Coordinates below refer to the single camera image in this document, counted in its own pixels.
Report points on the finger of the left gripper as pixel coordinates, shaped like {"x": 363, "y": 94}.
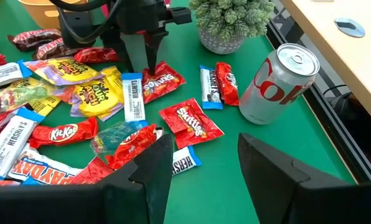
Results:
{"x": 154, "y": 46}
{"x": 126, "y": 53}

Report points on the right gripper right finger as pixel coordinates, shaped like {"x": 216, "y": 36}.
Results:
{"x": 266, "y": 180}

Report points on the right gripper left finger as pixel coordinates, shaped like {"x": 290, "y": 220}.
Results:
{"x": 157, "y": 174}

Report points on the red Skittles candy pack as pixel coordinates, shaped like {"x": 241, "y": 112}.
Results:
{"x": 165, "y": 82}
{"x": 190, "y": 123}
{"x": 92, "y": 172}

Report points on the white blue Hershey's bar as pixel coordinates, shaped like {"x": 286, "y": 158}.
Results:
{"x": 5, "y": 74}
{"x": 9, "y": 143}
{"x": 185, "y": 160}
{"x": 133, "y": 99}
{"x": 210, "y": 90}

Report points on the yellow Sour Patch candy pack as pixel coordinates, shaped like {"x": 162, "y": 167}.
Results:
{"x": 64, "y": 71}
{"x": 95, "y": 99}

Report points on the pile of candy packets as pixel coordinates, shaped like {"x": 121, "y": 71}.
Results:
{"x": 204, "y": 193}

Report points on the blue candy in clear wrapper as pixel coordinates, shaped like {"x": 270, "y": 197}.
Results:
{"x": 110, "y": 138}

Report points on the brown PayDay candy bar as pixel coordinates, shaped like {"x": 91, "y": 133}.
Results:
{"x": 33, "y": 39}
{"x": 51, "y": 49}

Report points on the white PayDay candy bar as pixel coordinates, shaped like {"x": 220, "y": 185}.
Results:
{"x": 39, "y": 169}

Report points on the artificial green plant in pot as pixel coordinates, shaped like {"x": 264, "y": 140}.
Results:
{"x": 229, "y": 18}

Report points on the white red soda can box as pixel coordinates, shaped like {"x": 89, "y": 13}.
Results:
{"x": 275, "y": 87}

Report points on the orange plastic bin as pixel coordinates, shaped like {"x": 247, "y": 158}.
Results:
{"x": 39, "y": 12}

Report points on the light wooden desk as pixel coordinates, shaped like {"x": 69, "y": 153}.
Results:
{"x": 344, "y": 56}

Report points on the black metal table frame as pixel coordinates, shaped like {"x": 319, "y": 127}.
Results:
{"x": 335, "y": 124}

